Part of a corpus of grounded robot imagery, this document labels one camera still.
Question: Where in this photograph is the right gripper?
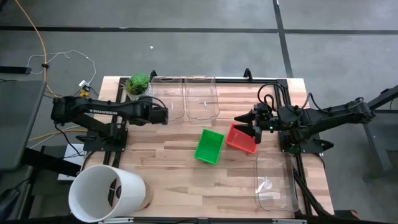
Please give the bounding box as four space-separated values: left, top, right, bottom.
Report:
233 109 278 145

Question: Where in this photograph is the clear plastic bin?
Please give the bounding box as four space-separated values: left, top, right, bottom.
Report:
150 76 186 123
184 75 221 121
254 151 300 213

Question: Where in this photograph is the succulent in white pot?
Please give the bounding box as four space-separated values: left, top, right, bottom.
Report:
124 73 153 102

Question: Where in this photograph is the round wooden lamp base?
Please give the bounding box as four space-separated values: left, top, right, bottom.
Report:
136 179 154 212

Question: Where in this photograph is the white flat box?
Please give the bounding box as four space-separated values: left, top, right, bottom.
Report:
57 142 86 181

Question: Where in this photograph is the black desk beam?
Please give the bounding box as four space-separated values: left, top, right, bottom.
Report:
21 146 82 177

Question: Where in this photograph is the grey metal table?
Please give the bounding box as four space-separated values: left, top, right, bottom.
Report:
343 84 398 181

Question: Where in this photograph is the grey desk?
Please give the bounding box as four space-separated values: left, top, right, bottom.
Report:
0 80 47 170

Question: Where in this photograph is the black flat floor bar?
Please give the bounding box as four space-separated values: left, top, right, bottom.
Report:
0 65 32 75

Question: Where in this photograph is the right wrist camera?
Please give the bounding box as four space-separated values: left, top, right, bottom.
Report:
254 103 270 121

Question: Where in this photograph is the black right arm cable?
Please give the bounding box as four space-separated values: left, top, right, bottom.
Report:
257 82 282 113

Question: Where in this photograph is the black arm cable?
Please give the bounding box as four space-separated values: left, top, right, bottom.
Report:
54 123 85 157
257 82 282 113

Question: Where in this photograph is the black aluminium table frame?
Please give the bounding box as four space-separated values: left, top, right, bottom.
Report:
102 76 335 218

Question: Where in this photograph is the white floor cable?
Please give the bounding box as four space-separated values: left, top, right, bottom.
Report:
26 49 97 86

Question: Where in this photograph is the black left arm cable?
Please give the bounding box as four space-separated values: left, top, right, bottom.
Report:
54 123 85 157

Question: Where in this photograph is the yellow floor cable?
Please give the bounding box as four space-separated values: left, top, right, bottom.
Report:
14 0 91 141

